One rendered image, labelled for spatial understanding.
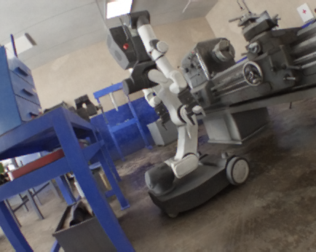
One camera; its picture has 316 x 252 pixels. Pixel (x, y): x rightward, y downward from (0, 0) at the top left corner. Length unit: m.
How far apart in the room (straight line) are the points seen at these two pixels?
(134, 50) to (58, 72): 4.57
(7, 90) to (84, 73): 4.78
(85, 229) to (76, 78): 4.78
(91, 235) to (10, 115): 0.80
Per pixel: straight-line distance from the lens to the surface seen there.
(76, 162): 0.75
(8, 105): 0.87
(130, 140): 5.26
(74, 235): 1.23
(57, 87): 5.64
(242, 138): 2.29
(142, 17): 1.29
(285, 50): 1.45
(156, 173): 1.26
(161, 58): 1.18
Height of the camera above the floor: 0.67
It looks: 3 degrees down
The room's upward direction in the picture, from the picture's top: 23 degrees counter-clockwise
